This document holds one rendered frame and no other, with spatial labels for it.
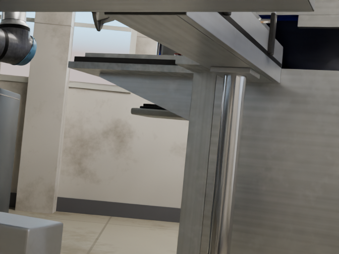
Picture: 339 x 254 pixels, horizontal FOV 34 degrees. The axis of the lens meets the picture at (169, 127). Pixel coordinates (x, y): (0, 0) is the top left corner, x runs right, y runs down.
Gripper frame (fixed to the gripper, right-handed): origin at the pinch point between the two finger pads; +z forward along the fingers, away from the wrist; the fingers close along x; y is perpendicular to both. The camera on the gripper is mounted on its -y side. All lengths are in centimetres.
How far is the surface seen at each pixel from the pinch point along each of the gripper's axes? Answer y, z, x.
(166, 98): 26.8, 21.0, -2.3
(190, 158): 39, 37, -12
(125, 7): 54, 16, -84
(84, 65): 3.5, 13.7, -10.8
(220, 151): 54, 35, -34
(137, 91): 17.4, 19.6, -2.3
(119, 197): -119, 85, 266
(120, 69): 15.3, 14.4, -10.8
